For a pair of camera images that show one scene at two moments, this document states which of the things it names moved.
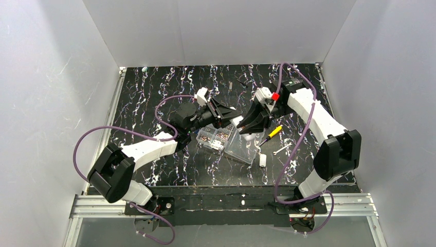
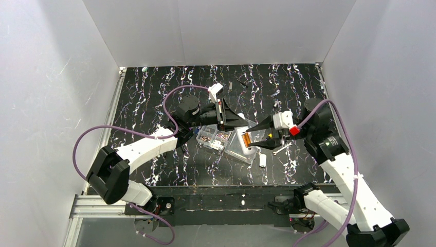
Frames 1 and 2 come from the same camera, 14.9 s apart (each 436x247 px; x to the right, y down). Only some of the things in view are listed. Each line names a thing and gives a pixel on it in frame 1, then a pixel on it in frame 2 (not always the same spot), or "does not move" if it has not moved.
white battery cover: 262,160 does not move
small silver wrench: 274,153 does not move
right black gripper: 264,111 -> 278,134
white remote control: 247,137 -> 249,150
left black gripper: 214,108 does not move
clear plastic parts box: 227,138 does not move
